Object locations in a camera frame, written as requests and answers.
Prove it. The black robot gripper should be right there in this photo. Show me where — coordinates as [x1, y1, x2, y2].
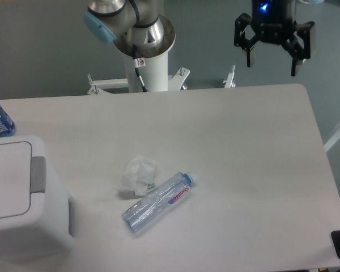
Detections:
[234, 0, 316, 77]

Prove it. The silver robot arm blue cap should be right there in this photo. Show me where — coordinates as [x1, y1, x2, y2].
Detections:
[83, 1, 316, 76]

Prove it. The grey trash can lid button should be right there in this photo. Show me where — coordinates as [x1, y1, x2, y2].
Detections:
[30, 156, 46, 193]

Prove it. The white trash can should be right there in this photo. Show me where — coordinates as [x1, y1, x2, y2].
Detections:
[0, 135, 75, 261]

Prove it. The crumpled clear plastic wrapper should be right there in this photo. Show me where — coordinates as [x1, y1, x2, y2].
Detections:
[116, 155, 156, 199]

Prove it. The clear empty plastic bottle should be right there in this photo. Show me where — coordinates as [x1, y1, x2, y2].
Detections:
[121, 171, 197, 233]

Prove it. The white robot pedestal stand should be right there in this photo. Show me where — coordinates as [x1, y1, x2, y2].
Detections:
[86, 39, 237, 96]

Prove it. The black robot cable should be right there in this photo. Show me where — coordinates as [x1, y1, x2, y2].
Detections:
[132, 45, 149, 93]

